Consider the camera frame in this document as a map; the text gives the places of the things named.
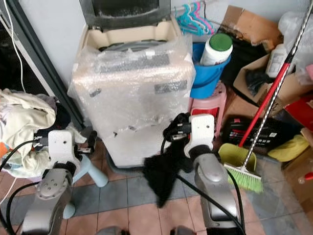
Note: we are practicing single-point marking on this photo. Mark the black garment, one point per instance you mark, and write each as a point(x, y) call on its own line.
point(164, 171)

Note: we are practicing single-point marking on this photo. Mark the white top-load washing machine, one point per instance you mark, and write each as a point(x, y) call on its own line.
point(132, 88)

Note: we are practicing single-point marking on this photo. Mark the bunch of plastic clothes hangers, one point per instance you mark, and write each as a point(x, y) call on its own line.
point(193, 18)

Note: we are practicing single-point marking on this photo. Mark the white garment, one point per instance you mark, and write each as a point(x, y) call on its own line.
point(29, 161)

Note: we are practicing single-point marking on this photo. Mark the cream garment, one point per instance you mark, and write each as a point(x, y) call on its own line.
point(24, 115)

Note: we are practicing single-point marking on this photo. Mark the pink plastic stool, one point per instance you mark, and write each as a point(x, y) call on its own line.
point(208, 103)

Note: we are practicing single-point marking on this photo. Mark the orange garment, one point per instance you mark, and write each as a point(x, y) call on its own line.
point(5, 149)

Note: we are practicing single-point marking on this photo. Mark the lavender laundry basket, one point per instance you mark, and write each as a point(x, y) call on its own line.
point(24, 180)

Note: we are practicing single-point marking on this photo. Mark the blue plastic bucket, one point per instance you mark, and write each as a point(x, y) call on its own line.
point(208, 78)

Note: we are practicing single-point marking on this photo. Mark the flat black case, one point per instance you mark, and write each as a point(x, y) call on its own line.
point(239, 132)

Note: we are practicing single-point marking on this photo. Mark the white bottle with green cap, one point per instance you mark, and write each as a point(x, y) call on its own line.
point(216, 51)

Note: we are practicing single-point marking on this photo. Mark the black cloth in cardboard box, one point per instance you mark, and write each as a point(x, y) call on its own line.
point(257, 81)

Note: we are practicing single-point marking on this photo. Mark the grey left robot leg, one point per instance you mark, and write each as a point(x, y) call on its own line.
point(110, 231)

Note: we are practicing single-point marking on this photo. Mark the grey robot leg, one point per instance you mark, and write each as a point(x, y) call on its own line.
point(183, 231)
point(110, 231)

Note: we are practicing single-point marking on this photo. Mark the grey right robot leg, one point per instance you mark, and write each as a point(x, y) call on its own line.
point(183, 231)

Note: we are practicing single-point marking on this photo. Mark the silver spiral-striped pole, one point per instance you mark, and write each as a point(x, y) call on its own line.
point(274, 98)

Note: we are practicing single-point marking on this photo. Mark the yellow cloth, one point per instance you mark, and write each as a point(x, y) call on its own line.
point(289, 148)

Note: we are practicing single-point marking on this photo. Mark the white detergent bottle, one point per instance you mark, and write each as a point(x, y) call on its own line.
point(277, 61)

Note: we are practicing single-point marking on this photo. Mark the open brown cardboard box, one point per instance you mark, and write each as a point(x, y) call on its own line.
point(249, 27)

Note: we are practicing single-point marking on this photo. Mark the cardboard box holding bottle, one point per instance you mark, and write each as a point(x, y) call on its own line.
point(293, 88)

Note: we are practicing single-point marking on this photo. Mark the dark washer lid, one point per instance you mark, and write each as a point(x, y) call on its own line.
point(124, 12)

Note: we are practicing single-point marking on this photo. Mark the red plastic item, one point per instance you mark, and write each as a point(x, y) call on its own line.
point(301, 110)

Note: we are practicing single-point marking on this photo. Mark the clear plastic bag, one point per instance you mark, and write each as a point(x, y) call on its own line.
point(293, 27)

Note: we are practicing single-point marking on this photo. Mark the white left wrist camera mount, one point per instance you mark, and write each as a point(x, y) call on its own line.
point(62, 144)

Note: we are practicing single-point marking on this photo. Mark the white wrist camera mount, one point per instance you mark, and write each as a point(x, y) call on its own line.
point(201, 129)
point(62, 144)

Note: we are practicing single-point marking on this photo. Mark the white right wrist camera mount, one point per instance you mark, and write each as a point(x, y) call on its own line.
point(201, 129)

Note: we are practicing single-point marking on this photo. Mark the dark door frame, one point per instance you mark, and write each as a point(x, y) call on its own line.
point(44, 54)

